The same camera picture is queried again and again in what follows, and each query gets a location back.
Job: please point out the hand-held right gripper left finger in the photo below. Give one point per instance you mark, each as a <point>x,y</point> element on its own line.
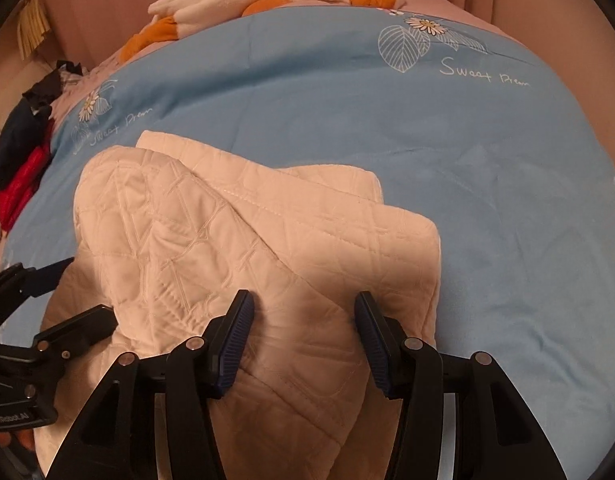
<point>233,340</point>

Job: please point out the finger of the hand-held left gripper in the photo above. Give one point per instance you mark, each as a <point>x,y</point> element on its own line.
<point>27,280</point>
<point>82,332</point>

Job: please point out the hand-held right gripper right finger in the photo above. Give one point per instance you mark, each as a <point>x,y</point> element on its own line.
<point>373,345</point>

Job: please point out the cream quilted jacket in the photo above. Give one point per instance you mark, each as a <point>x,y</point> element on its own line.
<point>212,240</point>

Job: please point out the red garment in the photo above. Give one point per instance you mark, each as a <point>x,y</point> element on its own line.
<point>24,185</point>

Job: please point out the navy garment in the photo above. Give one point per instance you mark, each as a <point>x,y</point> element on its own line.
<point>17,140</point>

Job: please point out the black garment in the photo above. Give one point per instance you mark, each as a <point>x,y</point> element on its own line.
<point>47,87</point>

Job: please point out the light blue printed duvet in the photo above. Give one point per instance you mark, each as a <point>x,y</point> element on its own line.
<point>337,110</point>

